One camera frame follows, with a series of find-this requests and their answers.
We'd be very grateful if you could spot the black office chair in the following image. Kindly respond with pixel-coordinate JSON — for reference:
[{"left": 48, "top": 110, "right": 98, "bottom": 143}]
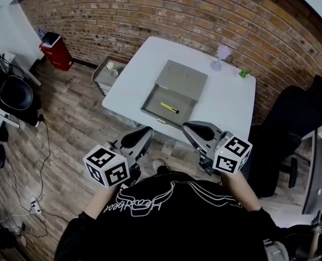
[{"left": 248, "top": 74, "right": 322, "bottom": 198}]

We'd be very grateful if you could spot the black floor cable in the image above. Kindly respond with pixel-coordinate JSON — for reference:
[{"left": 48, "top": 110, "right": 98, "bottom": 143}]
[{"left": 3, "top": 114, "right": 69, "bottom": 239}]

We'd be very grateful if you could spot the black round-seat chair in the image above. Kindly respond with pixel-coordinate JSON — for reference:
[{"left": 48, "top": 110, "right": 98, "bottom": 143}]
[{"left": 0, "top": 74, "right": 42, "bottom": 127}]

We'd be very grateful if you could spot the white power strip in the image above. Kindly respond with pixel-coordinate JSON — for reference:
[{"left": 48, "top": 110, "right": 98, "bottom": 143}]
[{"left": 27, "top": 196, "right": 44, "bottom": 216}]

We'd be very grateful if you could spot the yellow utility knife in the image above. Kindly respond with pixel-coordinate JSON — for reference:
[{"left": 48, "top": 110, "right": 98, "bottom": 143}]
[{"left": 160, "top": 102, "right": 180, "bottom": 114}]

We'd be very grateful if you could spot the black case with white sheet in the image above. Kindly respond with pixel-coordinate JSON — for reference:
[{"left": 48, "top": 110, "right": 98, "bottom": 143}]
[{"left": 42, "top": 32, "right": 61, "bottom": 48}]

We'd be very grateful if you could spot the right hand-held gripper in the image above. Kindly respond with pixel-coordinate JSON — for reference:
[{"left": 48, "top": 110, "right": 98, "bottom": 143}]
[{"left": 181, "top": 120, "right": 253, "bottom": 176}]

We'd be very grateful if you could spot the person's right forearm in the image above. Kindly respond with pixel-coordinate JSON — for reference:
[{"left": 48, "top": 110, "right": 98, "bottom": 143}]
[{"left": 219, "top": 170, "right": 262, "bottom": 212}]

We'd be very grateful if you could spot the grey drawer box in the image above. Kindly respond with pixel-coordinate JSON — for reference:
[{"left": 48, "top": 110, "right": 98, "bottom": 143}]
[{"left": 140, "top": 59, "right": 209, "bottom": 127}]

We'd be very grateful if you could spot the person's shoe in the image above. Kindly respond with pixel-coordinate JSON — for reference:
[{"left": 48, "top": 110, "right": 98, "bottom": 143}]
[{"left": 151, "top": 158, "right": 170, "bottom": 174}]

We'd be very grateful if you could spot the grey side cart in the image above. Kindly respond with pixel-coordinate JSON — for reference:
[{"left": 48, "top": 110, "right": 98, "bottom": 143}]
[{"left": 91, "top": 55, "right": 129, "bottom": 96}]

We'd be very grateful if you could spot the person's black printed shirt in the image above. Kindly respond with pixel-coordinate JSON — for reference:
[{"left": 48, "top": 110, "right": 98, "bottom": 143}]
[{"left": 53, "top": 171, "right": 313, "bottom": 261}]

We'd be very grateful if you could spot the white side desk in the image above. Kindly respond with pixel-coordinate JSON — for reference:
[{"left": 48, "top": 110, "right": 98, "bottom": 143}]
[{"left": 0, "top": 45, "right": 42, "bottom": 88}]

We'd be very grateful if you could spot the dark grey desk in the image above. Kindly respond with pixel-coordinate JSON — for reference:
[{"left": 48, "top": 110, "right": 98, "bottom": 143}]
[{"left": 301, "top": 128, "right": 322, "bottom": 215}]

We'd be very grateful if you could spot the grey pouch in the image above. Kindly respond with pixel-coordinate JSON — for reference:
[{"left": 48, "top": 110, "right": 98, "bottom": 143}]
[{"left": 262, "top": 239, "right": 290, "bottom": 261}]

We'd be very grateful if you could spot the person's left forearm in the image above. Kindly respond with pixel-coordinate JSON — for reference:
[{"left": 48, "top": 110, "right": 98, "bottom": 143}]
[{"left": 85, "top": 183, "right": 119, "bottom": 220}]

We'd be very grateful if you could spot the red cabinet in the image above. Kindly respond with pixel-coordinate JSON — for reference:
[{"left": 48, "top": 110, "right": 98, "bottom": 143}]
[{"left": 39, "top": 38, "right": 74, "bottom": 72}]

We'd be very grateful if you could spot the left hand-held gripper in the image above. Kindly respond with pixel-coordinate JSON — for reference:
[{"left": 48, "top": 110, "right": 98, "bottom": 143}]
[{"left": 83, "top": 126, "right": 154, "bottom": 188}]

